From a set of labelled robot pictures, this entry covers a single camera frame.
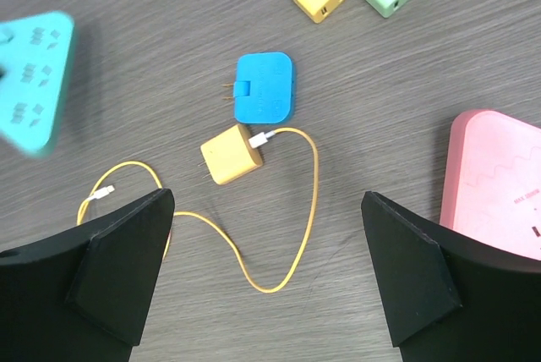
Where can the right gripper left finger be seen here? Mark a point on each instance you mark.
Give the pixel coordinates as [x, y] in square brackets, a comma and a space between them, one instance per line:
[84, 294]

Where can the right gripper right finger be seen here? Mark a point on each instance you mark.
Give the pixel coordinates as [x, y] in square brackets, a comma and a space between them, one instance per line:
[447, 297]

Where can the pink triangular power socket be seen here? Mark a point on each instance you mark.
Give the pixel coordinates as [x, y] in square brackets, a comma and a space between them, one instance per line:
[491, 189]

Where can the orange charger plug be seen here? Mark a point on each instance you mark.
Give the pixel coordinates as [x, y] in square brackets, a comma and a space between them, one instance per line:
[229, 155]

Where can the teal triangular power socket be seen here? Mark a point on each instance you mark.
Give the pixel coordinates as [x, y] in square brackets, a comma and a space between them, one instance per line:
[37, 56]

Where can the blue charger plug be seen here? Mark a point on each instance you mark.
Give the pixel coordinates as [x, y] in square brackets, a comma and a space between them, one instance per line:
[264, 88]

